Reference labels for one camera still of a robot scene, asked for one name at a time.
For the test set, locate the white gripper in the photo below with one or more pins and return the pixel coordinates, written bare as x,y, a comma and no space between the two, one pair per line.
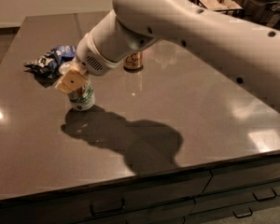
90,61

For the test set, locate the white green 7up can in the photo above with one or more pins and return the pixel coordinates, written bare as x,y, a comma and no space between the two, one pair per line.
83,98

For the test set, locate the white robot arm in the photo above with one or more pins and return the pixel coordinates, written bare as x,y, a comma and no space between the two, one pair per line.
243,51

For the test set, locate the orange soda can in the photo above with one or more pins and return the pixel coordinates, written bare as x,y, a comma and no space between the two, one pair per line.
133,62

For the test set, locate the blue chip bag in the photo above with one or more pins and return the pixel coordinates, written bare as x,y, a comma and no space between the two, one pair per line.
48,64

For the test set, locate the left drawer handle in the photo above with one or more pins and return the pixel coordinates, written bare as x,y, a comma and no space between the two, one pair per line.
106,206

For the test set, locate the drawer handle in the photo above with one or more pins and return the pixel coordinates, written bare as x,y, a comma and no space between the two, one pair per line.
106,206
242,213
263,195

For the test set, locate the black wire napkin basket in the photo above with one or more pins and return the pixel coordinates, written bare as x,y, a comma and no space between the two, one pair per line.
221,6

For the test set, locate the right lower drawer handle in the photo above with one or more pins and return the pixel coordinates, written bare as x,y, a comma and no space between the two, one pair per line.
242,213

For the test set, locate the right upper drawer handle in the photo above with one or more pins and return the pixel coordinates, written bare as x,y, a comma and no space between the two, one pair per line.
263,195

